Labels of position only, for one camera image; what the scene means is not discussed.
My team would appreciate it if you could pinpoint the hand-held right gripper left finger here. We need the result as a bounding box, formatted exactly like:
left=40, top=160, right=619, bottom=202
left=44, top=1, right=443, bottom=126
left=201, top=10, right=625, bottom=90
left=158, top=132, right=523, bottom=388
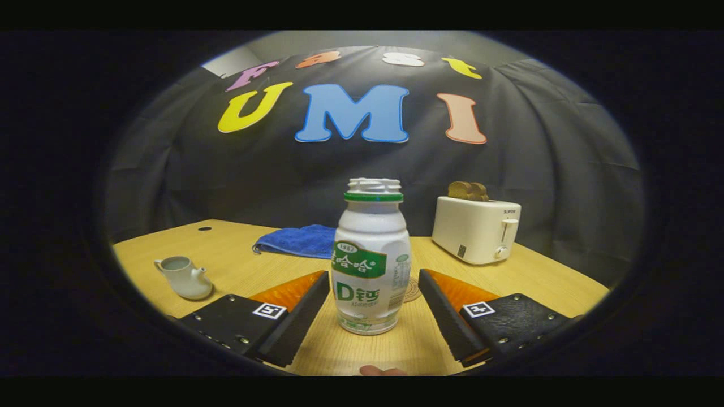
left=178, top=270, right=331, bottom=368

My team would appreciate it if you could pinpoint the white ceramic teacup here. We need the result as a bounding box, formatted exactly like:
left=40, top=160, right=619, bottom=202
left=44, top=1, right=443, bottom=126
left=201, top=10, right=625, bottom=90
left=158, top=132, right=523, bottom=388
left=154, top=256, right=214, bottom=300

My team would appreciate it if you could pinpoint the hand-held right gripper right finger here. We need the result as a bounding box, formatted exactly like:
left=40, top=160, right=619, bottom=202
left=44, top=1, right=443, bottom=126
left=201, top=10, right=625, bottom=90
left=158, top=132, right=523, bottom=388
left=419, top=269, right=583, bottom=368

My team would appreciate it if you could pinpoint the brown bread slice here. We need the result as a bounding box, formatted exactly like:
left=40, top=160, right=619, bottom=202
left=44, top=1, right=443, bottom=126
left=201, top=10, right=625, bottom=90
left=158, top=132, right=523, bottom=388
left=449, top=181, right=490, bottom=202

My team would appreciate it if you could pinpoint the black backdrop cloth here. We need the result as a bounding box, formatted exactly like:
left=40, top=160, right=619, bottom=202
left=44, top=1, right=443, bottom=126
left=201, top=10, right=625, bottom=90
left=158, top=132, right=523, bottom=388
left=105, top=45, right=645, bottom=289

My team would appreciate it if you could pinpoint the blue towel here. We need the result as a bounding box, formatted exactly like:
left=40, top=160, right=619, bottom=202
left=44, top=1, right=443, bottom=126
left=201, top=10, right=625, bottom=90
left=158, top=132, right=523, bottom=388
left=252, top=224, right=338, bottom=259

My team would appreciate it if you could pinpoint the white green-label water bottle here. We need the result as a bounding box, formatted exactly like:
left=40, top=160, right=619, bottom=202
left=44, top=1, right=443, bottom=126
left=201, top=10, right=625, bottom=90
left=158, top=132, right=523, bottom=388
left=331, top=178, right=412, bottom=335

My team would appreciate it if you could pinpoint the white toaster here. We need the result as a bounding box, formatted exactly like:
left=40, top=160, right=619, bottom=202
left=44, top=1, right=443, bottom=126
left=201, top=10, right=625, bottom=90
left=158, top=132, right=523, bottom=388
left=432, top=196, right=522, bottom=265

